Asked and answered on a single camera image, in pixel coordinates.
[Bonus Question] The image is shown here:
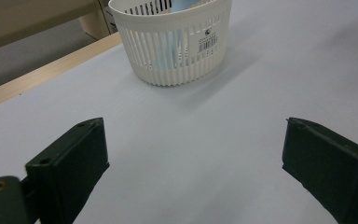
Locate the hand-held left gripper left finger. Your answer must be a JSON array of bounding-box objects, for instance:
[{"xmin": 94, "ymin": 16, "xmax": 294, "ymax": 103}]
[{"xmin": 25, "ymin": 117, "xmax": 111, "ymax": 224}]

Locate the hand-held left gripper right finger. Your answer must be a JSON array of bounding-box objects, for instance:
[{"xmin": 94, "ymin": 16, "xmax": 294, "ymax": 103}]
[{"xmin": 282, "ymin": 117, "xmax": 358, "ymax": 224}]

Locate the white slotted plastic basket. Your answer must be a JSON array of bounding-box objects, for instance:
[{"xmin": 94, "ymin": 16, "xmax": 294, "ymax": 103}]
[{"xmin": 107, "ymin": 0, "xmax": 233, "ymax": 88}]

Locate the light blue hairbrush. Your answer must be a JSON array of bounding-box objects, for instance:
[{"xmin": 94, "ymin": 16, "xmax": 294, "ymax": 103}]
[{"xmin": 153, "ymin": 0, "xmax": 208, "ymax": 71}]

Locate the white table cover sheet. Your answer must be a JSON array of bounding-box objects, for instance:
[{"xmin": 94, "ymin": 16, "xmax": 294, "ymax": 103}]
[{"xmin": 0, "ymin": 0, "xmax": 358, "ymax": 224}]

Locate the beige wooden bench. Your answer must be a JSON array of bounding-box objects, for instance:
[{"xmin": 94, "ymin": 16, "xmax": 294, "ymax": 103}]
[{"xmin": 0, "ymin": 0, "xmax": 119, "ymax": 54}]

